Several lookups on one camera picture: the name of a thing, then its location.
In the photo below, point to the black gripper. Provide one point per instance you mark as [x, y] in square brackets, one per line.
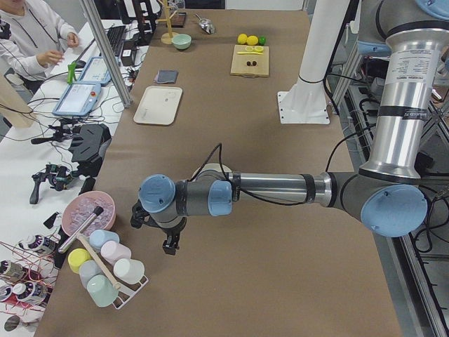
[174, 230]

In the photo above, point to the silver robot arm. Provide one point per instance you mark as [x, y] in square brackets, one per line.
[384, 193]

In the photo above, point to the cream rabbit serving tray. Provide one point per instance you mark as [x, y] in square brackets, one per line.
[158, 105]

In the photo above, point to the white cup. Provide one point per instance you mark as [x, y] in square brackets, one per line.
[129, 270]

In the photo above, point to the pink cup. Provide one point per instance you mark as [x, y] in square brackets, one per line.
[113, 251]

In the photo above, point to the white cup rack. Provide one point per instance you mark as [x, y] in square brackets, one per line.
[128, 291]

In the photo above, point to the light blue cup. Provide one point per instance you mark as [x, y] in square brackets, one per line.
[99, 237]

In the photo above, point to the mint green cup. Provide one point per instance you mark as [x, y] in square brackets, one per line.
[102, 291]

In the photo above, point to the grey cup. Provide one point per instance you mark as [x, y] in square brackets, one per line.
[88, 270]

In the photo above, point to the metal scoop black tip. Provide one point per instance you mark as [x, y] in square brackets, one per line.
[68, 242]

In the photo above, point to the yellow cup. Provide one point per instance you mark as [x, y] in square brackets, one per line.
[77, 258]

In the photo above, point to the pink bowl of ice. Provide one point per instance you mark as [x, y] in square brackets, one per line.
[83, 206]

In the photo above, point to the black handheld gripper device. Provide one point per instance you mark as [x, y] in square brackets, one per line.
[59, 177]

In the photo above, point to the grey folded cloth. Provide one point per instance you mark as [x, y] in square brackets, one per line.
[166, 77]

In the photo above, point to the blue teach pendant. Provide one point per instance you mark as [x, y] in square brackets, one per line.
[78, 99]
[95, 71]

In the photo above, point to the bamboo cutting board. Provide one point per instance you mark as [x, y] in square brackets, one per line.
[239, 68]

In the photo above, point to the yellow plastic knife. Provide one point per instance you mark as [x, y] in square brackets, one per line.
[249, 53]

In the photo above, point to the mint green bowl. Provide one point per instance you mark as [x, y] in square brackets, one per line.
[182, 41]

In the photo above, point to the wooden mug tree stand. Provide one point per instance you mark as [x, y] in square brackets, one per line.
[168, 13]

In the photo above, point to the black keyboard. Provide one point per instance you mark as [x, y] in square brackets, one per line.
[115, 38]

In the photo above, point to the yellow lemon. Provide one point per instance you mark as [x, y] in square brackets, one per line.
[242, 39]
[252, 40]

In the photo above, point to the silver metal scoop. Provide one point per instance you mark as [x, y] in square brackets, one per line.
[205, 24]

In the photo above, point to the green lime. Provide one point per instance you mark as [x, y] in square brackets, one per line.
[261, 40]

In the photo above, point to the seated person white shirt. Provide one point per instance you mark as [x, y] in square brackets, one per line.
[37, 42]

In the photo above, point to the wooden rack handle stick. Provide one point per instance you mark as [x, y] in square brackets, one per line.
[98, 260]

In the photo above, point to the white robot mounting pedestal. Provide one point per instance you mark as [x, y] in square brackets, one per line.
[305, 102]

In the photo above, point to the aluminium frame post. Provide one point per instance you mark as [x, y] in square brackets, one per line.
[95, 23]

